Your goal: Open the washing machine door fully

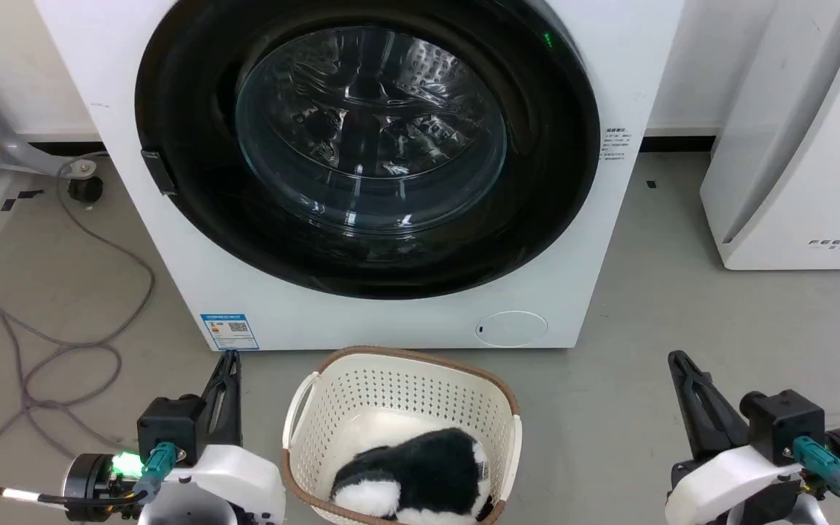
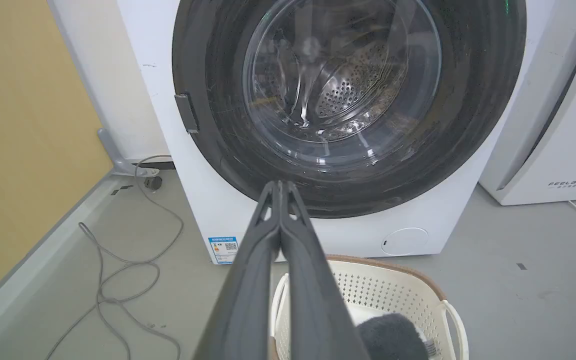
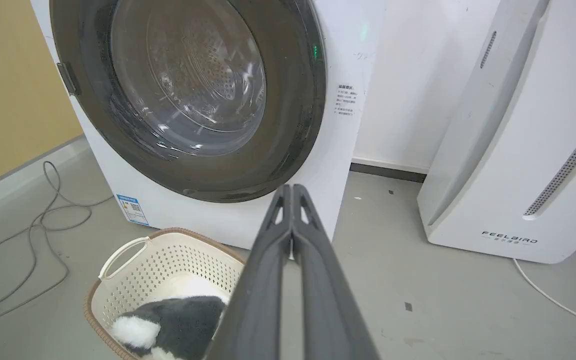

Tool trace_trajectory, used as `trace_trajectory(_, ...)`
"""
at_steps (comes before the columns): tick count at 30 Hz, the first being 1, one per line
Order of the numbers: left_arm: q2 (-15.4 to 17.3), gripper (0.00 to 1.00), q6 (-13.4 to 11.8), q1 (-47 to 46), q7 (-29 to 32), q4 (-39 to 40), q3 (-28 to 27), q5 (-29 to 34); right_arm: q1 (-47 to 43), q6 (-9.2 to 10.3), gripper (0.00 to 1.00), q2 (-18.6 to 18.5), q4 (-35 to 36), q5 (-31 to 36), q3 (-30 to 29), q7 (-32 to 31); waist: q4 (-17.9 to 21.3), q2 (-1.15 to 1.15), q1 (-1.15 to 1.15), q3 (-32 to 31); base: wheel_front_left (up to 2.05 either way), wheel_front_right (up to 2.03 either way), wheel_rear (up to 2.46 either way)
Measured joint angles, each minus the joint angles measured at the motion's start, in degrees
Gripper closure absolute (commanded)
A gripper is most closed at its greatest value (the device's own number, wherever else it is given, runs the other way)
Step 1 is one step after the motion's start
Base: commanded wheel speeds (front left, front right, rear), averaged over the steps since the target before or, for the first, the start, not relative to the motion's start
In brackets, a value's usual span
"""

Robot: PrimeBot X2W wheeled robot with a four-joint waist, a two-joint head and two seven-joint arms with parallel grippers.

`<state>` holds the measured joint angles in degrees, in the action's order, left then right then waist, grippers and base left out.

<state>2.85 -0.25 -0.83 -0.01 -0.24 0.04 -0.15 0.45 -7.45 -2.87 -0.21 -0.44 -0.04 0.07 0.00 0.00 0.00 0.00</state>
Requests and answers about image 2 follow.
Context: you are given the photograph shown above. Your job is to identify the grey metal floor bracket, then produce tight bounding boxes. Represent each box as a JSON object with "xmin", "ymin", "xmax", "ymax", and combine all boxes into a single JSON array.
[{"xmin": 97, "ymin": 128, "xmax": 161, "ymax": 178}]

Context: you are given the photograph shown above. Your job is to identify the white air purifier appliance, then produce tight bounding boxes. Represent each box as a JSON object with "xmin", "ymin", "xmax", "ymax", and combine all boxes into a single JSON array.
[{"xmin": 478, "ymin": 0, "xmax": 576, "ymax": 207}]

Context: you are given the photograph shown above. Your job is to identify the grey power cable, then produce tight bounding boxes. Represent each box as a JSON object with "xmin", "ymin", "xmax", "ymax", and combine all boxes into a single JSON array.
[{"xmin": 44, "ymin": 154, "xmax": 185, "ymax": 360}]

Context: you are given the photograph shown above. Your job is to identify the white perforated laundry basket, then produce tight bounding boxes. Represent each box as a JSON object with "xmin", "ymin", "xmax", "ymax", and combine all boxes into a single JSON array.
[{"xmin": 268, "ymin": 254, "xmax": 470, "ymax": 360}]

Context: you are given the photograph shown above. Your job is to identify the white front-load washing machine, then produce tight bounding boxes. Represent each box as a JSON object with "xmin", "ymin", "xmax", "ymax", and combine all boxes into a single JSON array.
[{"xmin": 116, "ymin": 0, "xmax": 562, "ymax": 265}]

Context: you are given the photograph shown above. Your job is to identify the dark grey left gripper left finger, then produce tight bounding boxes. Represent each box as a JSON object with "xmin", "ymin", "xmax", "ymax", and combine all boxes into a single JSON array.
[{"xmin": 192, "ymin": 180, "xmax": 282, "ymax": 360}]

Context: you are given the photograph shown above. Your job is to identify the grey washer door handle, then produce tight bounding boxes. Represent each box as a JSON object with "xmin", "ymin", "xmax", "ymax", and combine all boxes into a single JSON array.
[{"xmin": 174, "ymin": 92, "xmax": 200, "ymax": 134}]

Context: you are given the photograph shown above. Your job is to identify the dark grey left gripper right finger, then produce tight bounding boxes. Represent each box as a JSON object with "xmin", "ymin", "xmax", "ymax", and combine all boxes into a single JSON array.
[{"xmin": 280, "ymin": 181, "xmax": 370, "ymax": 360}]

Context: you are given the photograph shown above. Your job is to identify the round dark glass washer door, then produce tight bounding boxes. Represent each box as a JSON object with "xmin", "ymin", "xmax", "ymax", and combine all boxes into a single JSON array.
[{"xmin": 172, "ymin": 0, "xmax": 527, "ymax": 219}]

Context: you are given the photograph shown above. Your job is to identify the blue energy label sticker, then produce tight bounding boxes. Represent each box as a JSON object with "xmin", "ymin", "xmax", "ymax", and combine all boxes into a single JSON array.
[{"xmin": 208, "ymin": 236, "xmax": 240, "ymax": 265}]

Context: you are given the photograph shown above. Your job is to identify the dark grey fuzzy cloth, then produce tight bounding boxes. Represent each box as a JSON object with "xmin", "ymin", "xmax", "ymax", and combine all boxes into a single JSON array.
[{"xmin": 356, "ymin": 313, "xmax": 438, "ymax": 360}]

